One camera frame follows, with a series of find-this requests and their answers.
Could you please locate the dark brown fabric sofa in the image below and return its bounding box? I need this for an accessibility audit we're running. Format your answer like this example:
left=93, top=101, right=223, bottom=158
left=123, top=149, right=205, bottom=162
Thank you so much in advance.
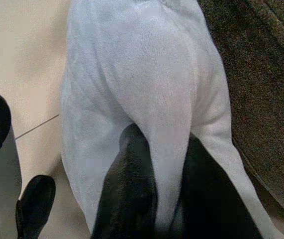
left=197, top=0, right=284, bottom=212

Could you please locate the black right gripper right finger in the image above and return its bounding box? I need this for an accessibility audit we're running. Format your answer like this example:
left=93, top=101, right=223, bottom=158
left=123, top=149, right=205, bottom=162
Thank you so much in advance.
left=173, top=137, right=265, bottom=239

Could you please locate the white fluffy pillow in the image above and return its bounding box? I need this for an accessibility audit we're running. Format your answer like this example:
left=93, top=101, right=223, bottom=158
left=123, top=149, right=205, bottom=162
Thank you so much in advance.
left=60, top=0, right=284, bottom=239

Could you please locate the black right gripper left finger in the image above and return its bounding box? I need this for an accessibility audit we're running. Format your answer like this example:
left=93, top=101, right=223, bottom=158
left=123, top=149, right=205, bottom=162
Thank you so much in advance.
left=91, top=123, right=161, bottom=239

